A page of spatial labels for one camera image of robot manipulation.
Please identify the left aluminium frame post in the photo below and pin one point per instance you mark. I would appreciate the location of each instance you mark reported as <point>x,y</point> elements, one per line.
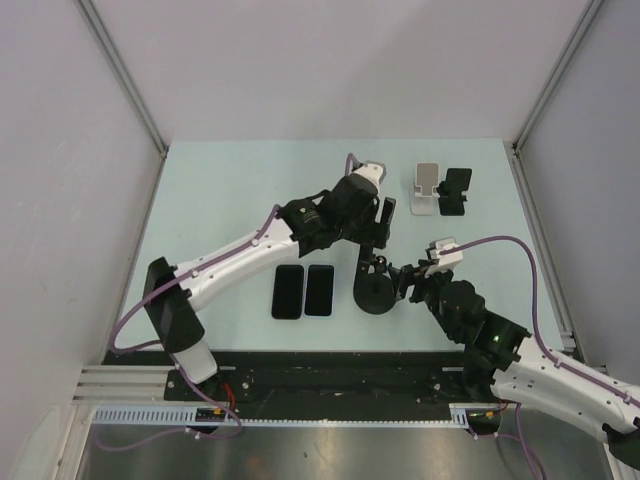
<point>114,59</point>

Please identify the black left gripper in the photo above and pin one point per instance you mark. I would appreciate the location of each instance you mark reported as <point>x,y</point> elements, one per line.
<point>374,232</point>

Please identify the black phone stand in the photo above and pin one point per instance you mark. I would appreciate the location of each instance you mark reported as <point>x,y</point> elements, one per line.
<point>452,191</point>

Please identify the aluminium frame post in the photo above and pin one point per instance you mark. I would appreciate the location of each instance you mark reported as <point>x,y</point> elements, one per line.
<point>576,39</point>
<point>114,59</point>

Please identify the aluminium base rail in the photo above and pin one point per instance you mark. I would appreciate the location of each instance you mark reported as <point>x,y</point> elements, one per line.
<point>126,385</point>

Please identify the black phone light blue case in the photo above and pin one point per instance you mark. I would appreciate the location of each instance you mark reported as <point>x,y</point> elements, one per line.
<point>319,292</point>

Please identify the white slotted cable duct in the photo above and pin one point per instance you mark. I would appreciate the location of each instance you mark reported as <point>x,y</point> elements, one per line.
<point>413,416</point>

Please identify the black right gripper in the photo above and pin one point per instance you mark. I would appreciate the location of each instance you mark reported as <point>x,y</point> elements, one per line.
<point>410,275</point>

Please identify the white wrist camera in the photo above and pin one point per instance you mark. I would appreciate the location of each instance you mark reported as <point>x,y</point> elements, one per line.
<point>439,257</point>
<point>373,172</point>

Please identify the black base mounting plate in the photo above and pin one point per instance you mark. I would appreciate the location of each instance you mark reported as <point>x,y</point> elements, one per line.
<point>318,380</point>

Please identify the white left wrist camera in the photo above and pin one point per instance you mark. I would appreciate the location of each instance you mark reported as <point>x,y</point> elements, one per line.
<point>373,172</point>

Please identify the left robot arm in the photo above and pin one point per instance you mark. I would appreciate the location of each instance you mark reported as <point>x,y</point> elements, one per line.
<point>173,294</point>

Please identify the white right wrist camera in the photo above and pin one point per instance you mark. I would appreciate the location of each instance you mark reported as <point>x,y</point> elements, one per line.
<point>439,257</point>

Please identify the right aluminium frame post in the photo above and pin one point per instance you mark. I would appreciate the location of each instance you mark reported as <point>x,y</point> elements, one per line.
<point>576,39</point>

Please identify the white phone stand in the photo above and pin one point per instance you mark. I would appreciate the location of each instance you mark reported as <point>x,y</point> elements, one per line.
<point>424,197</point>

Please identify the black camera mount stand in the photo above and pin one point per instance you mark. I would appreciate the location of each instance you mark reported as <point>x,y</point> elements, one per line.
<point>374,289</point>

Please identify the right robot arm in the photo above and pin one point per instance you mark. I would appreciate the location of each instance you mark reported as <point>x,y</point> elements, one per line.
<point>504,360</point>

